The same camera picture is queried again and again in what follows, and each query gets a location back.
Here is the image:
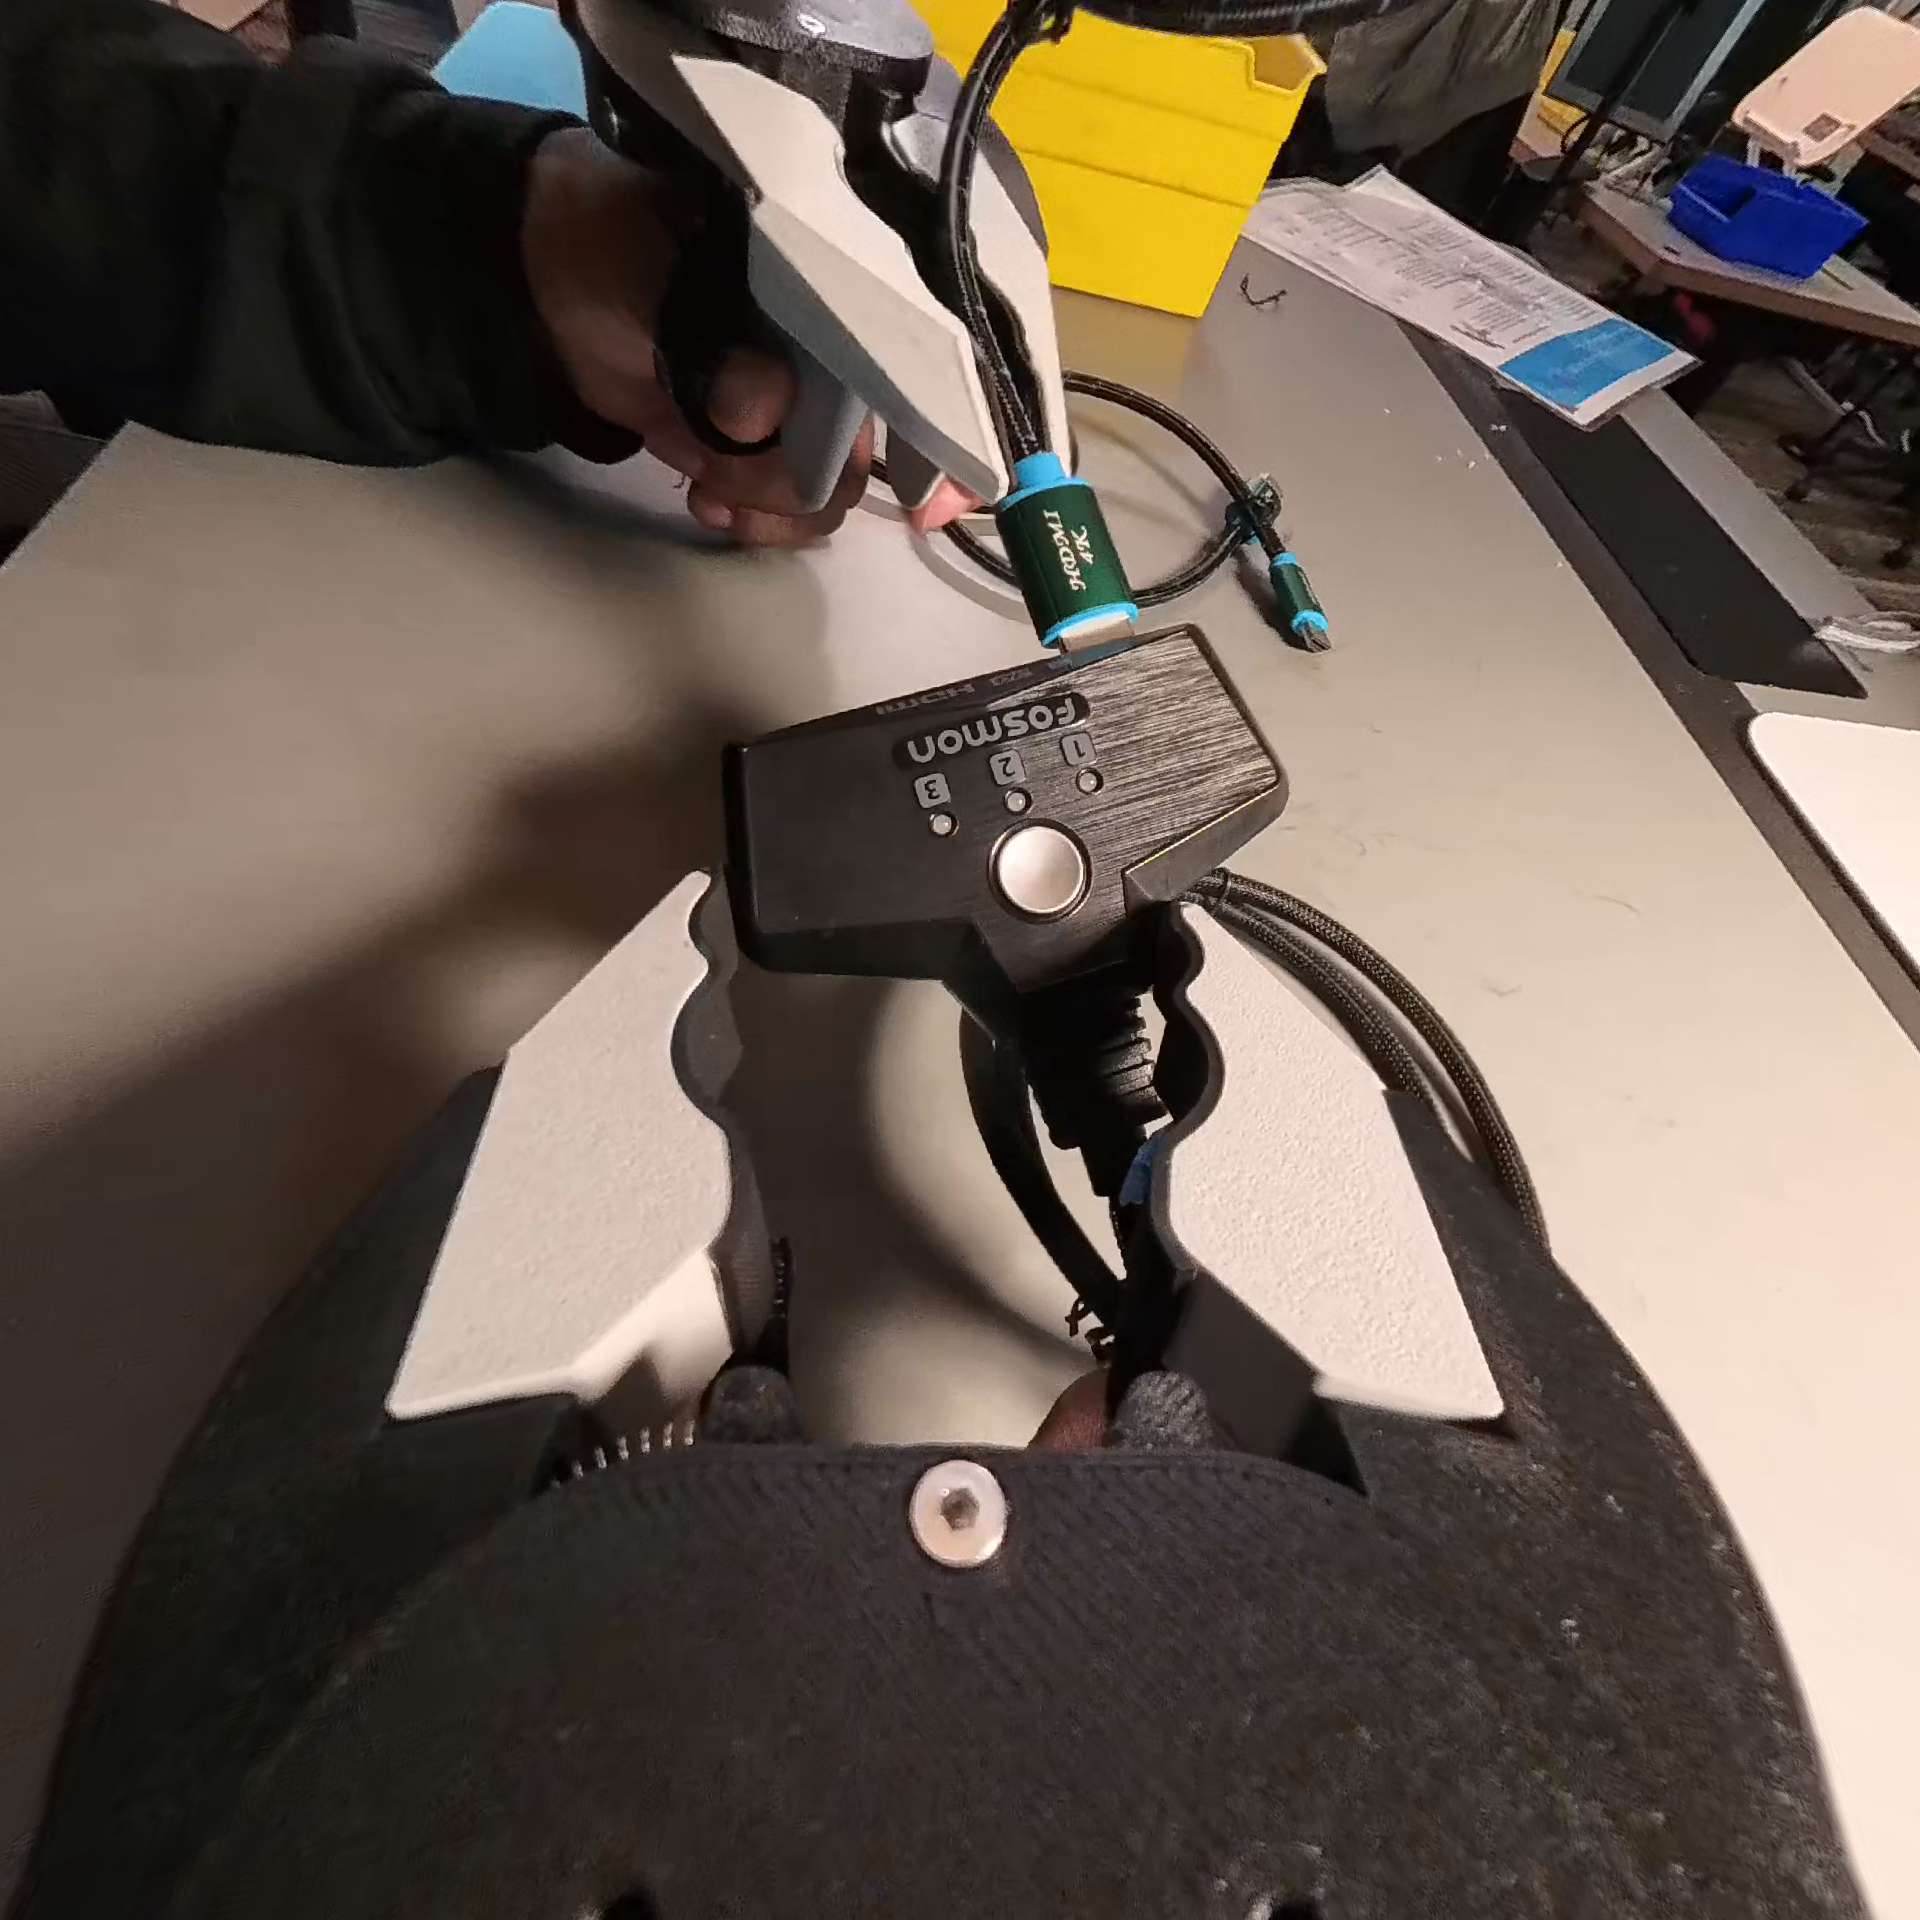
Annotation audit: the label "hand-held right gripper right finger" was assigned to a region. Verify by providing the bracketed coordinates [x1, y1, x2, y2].
[1107, 909, 1508, 1439]

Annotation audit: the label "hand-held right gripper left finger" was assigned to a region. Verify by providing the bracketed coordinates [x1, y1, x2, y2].
[385, 869, 792, 1424]

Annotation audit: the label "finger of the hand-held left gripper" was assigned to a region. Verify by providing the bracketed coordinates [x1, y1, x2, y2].
[882, 90, 1075, 467]
[656, 51, 1013, 513]

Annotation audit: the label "black blue-flecked hdmi cable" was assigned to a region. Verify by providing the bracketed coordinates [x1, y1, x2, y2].
[896, 0, 1357, 664]

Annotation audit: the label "black braided switch cable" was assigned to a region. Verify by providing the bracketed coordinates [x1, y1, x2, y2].
[955, 866, 1551, 1358]

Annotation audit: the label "black hdmi switch box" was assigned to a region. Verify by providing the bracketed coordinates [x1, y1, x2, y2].
[721, 627, 1292, 994]

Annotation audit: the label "person's left forearm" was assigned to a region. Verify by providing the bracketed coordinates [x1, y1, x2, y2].
[0, 0, 647, 470]

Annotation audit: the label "person's left hand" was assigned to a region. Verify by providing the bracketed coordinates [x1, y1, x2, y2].
[519, 124, 995, 554]

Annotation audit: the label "yellow bin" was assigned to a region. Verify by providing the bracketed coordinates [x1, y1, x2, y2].
[911, 0, 1329, 319]

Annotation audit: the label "printed paper sheets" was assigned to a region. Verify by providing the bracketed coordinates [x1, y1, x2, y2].
[1243, 165, 1700, 433]

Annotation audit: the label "white desk stand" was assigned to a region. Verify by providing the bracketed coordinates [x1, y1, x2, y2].
[1748, 714, 1920, 964]

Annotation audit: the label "small blue bin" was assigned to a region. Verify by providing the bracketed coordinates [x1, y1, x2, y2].
[1669, 152, 1873, 282]

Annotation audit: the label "beige chair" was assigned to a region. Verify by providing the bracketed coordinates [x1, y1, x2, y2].
[1727, 4, 1920, 168]

